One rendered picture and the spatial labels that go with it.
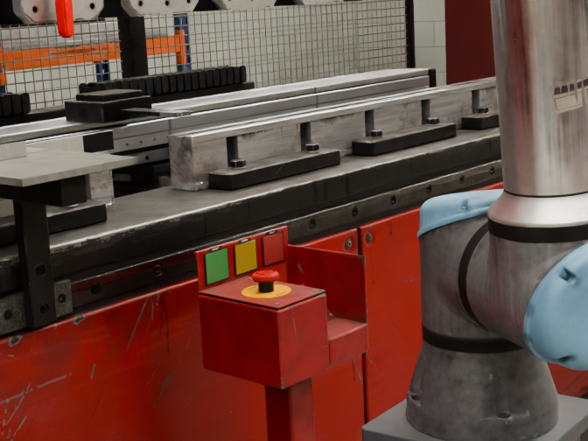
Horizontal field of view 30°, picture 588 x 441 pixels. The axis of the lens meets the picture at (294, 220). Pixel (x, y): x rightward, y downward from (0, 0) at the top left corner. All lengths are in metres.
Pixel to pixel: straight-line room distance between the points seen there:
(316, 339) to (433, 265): 0.55
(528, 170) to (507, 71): 0.08
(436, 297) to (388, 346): 1.11
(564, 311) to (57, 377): 0.88
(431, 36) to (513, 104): 8.73
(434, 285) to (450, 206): 0.08
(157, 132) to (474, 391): 1.23
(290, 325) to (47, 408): 0.36
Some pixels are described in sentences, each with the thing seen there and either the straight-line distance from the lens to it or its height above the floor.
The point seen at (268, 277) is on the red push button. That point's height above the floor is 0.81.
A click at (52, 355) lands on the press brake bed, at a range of 1.58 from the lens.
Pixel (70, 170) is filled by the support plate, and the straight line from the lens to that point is 1.39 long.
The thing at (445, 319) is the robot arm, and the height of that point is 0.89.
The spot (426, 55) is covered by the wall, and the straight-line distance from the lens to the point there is 9.67.
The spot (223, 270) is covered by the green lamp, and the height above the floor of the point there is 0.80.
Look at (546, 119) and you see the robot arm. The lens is 0.90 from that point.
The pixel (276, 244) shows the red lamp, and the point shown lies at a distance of 1.71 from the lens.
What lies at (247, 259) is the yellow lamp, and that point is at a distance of 1.67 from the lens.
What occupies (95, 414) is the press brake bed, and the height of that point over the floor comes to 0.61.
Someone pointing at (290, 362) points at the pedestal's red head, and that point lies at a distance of 1.54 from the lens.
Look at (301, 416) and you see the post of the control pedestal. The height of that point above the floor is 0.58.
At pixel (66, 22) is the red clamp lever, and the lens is 1.64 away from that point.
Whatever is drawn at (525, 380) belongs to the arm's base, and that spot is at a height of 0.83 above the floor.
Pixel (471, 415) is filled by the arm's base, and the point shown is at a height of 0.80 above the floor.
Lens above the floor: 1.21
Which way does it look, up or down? 12 degrees down
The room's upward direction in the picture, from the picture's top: 3 degrees counter-clockwise
